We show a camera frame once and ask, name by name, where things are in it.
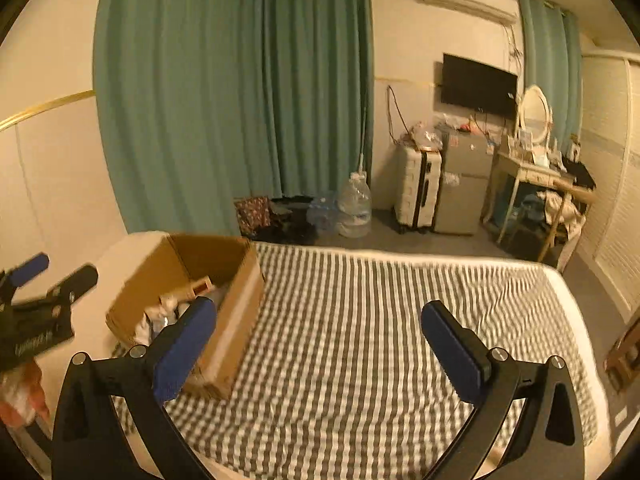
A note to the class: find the checkered bed sheet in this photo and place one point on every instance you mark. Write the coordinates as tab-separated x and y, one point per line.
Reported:
337	381

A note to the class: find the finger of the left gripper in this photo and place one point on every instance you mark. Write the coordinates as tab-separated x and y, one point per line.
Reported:
70	289
17	277

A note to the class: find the white oval vanity mirror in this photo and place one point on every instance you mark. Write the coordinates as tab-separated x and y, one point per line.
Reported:
534	116

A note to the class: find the flat tan cardboard box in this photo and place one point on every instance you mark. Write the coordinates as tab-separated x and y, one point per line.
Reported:
192	290

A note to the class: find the brown cardboard box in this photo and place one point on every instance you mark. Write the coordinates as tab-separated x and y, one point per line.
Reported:
162	262

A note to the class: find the black wall television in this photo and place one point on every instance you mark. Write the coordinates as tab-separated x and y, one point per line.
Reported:
478	87

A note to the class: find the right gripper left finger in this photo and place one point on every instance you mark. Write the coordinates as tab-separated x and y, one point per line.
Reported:
88	441

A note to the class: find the grey mini fridge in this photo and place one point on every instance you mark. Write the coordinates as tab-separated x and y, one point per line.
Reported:
466	166

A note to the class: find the green curtain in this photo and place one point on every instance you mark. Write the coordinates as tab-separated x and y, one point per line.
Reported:
553	62
204	102

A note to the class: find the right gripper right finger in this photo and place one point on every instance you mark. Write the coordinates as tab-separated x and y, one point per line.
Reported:
547	440

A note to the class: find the white dressing table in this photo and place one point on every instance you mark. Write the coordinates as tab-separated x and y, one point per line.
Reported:
505	167

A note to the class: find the large clear water jug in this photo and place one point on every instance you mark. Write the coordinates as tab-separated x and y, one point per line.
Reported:
354	207

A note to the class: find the wooden chair with clothes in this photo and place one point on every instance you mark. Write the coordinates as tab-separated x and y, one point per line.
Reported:
558	216

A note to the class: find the white suitcase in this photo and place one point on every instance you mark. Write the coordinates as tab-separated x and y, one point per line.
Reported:
418	175

